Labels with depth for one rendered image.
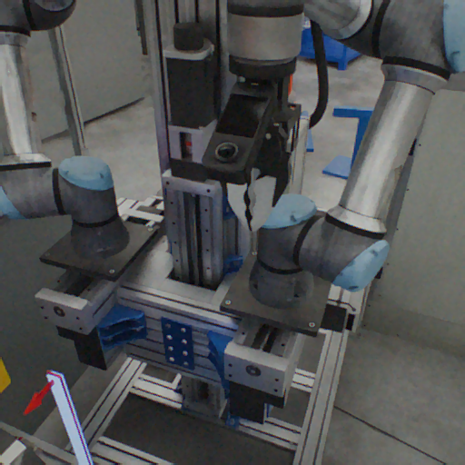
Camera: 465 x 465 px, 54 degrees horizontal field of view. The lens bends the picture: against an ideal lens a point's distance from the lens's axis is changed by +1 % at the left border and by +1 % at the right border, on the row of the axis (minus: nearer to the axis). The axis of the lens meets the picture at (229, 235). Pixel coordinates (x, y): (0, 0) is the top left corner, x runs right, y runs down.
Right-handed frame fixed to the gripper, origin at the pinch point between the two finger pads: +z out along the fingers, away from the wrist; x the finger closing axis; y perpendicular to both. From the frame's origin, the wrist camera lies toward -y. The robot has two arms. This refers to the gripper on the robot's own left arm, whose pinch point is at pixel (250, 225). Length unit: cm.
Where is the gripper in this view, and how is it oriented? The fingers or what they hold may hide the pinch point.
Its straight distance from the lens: 57.1
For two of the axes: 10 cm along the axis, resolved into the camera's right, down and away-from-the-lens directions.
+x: -9.3, -2.2, 3.0
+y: 3.7, -5.4, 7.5
